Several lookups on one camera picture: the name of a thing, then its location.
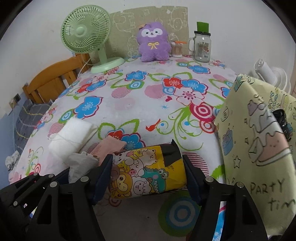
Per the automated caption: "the grey plaid pillow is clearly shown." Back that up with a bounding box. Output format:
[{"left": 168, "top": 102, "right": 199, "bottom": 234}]
[{"left": 14, "top": 99, "right": 51, "bottom": 155}]

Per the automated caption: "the glass jar green lid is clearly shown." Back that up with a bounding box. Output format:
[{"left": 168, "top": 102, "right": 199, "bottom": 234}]
[{"left": 188, "top": 22, "right": 211, "bottom": 63}]

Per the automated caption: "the green patterned cardboard sheet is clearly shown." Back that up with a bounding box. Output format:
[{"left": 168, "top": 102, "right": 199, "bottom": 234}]
[{"left": 105, "top": 6, "right": 189, "bottom": 58}]

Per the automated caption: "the cartoon yellow tissue pack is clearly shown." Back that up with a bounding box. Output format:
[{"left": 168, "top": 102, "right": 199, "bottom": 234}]
[{"left": 109, "top": 140, "right": 187, "bottom": 199}]

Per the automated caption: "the green desk fan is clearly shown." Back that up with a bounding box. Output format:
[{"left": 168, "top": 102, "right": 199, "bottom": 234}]
[{"left": 61, "top": 5, "right": 125, "bottom": 74}]

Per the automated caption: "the crumpled white cloth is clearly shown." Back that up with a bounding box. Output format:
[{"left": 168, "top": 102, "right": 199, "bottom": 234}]
[{"left": 5, "top": 150, "right": 20, "bottom": 171}]

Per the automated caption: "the yellow patterned storage box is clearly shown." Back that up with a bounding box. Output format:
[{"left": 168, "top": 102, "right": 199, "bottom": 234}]
[{"left": 214, "top": 74, "right": 295, "bottom": 236}]

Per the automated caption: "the clear plastic packet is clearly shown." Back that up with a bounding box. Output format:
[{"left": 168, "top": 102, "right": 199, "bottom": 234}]
[{"left": 65, "top": 151, "right": 99, "bottom": 183}]

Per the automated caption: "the toothpick jar orange lid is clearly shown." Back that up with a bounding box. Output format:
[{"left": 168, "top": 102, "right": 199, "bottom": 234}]
[{"left": 171, "top": 41, "right": 187, "bottom": 58}]

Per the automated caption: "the purple plush toy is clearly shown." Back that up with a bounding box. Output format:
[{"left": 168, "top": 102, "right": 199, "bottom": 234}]
[{"left": 137, "top": 22, "right": 171, "bottom": 62}]

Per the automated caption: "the floral tablecloth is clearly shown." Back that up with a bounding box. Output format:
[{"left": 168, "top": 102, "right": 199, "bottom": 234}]
[{"left": 9, "top": 57, "right": 236, "bottom": 240}]

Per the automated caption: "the black plastic bag roll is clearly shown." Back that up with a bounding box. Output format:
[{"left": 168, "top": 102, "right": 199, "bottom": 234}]
[{"left": 273, "top": 109, "right": 293, "bottom": 142}]

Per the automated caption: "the white standing fan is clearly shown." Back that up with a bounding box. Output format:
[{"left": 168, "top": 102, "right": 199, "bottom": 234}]
[{"left": 254, "top": 59, "right": 291, "bottom": 94}]

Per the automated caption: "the pink packet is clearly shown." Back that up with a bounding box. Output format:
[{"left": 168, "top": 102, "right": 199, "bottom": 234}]
[{"left": 90, "top": 136, "right": 126, "bottom": 166}]

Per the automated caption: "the white cotton pad pack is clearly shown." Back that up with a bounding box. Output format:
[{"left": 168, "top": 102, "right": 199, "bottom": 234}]
[{"left": 49, "top": 118, "right": 97, "bottom": 161}]

